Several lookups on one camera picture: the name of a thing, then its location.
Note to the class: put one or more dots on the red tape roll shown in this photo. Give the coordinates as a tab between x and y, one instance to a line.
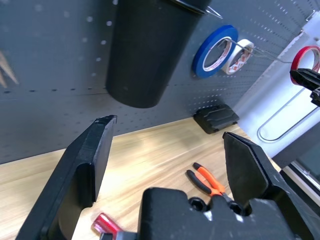
303	51

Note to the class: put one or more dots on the dark grey perforated pegboard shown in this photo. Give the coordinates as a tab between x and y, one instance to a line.
62	100

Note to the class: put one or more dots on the black plastic cup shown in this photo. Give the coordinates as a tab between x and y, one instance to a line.
145	55

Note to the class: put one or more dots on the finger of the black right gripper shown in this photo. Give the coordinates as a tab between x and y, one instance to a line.
316	96
307	77

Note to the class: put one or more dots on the translucent plastic bin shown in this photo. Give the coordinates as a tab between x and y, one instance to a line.
312	30

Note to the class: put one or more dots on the blue tape roll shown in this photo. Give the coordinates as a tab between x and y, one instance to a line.
200	62

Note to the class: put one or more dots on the white tape roll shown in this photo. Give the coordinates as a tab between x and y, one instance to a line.
246	43

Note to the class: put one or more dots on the orange black pliers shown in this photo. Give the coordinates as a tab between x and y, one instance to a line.
207	177

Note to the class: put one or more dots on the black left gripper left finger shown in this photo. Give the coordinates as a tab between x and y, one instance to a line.
82	155

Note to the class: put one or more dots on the black plastic tool case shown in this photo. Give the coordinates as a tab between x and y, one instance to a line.
216	118

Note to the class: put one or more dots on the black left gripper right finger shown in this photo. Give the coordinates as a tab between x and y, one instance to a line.
247	170

